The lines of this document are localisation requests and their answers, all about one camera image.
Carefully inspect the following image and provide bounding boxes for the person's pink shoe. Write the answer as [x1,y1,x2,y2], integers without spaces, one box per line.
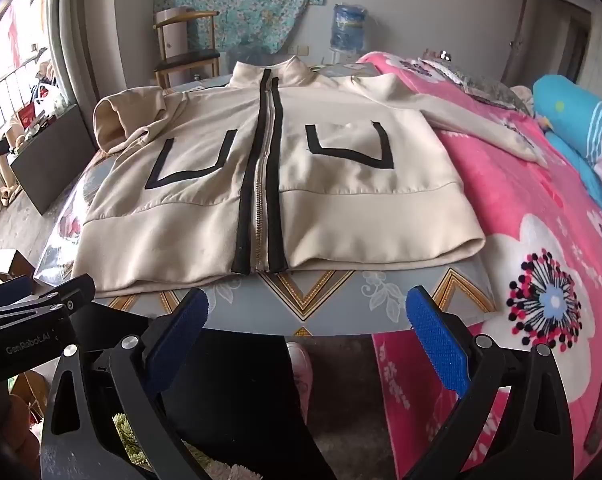
[285,341,314,426]

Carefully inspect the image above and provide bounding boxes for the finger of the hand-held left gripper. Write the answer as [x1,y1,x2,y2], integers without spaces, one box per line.
[0,274,97,330]
[0,276,36,311]

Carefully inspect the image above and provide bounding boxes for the pink hanging cloth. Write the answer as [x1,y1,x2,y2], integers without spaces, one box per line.
[0,0,47,81]

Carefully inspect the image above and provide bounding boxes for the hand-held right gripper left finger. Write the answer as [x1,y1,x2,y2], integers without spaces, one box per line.
[40,287,209,480]

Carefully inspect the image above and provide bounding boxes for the grey curtain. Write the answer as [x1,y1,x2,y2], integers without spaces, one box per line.
[41,0,89,111]

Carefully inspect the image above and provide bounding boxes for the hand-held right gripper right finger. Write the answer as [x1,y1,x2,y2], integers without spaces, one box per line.
[405,285,576,480]

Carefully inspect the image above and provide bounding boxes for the metal window railing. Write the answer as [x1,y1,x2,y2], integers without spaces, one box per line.
[0,45,49,206]

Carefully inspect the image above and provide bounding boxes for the pink floral blanket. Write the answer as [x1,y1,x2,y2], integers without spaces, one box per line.
[356,50,602,480]

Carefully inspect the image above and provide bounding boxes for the person's green fleece garment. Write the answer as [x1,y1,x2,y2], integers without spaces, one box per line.
[112,412,154,471]

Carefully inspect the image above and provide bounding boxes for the tall white carton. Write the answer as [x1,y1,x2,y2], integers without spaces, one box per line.
[160,6,194,58]

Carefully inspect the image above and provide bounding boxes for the white printed bag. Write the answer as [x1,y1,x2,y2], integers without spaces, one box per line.
[34,77,64,111]

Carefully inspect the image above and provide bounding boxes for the person's black pants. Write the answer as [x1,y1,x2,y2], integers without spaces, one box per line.
[66,305,322,480]

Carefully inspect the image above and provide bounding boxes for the teal floral wall cloth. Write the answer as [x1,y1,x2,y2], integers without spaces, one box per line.
[153,0,328,56]

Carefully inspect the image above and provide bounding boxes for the blue striped pillow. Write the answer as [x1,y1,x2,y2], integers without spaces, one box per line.
[531,74,602,216]

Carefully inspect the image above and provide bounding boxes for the grey lace cloth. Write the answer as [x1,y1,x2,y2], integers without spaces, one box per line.
[421,50,532,111]

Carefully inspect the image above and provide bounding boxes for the wooden chair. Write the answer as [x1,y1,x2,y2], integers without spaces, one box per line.
[152,10,222,92]

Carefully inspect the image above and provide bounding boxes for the grey door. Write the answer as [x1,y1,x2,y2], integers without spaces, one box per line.
[511,0,594,96]

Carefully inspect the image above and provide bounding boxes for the low black cabinet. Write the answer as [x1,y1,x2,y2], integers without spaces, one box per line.
[8,102,99,216]

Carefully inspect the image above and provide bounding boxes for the brown cardboard box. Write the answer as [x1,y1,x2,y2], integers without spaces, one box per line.
[0,249,34,281]

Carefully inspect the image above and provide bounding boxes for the beige zip jacket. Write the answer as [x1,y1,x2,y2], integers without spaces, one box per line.
[74,55,549,297]

